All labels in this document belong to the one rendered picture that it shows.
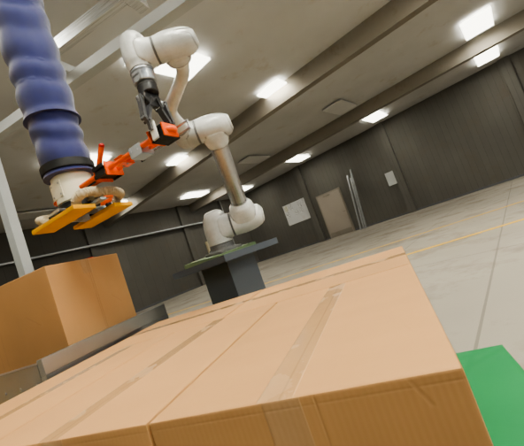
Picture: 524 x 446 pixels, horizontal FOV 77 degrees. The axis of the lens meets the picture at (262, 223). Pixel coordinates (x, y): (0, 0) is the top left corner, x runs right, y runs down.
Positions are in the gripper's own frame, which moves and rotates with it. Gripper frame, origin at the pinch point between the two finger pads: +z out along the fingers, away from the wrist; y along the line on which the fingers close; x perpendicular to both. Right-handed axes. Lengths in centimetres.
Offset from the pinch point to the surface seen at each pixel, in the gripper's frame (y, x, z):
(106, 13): -110, -110, -185
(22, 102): 13, -58, -43
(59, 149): 8, -51, -17
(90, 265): -1, -69, 33
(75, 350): 22, -58, 66
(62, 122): 4, -50, -30
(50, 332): 22, -73, 56
